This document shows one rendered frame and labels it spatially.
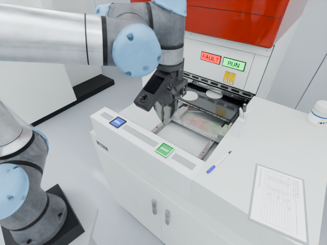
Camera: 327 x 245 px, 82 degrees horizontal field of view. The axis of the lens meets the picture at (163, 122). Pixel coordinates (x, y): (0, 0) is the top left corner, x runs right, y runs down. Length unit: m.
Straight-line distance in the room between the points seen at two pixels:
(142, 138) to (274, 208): 0.50
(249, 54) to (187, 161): 0.60
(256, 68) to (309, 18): 1.49
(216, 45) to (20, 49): 0.91
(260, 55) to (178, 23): 0.63
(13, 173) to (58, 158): 1.59
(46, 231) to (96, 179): 1.21
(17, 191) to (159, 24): 0.50
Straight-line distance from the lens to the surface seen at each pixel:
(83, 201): 0.83
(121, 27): 0.32
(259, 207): 0.66
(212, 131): 0.94
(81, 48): 0.31
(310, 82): 2.65
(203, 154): 0.87
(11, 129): 0.63
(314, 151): 0.91
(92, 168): 1.96
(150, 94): 0.48
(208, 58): 1.12
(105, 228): 1.66
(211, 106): 1.06
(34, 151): 0.67
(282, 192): 0.72
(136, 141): 0.76
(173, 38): 0.46
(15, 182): 0.59
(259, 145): 0.82
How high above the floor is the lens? 1.51
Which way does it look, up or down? 41 degrees down
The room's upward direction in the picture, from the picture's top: straight up
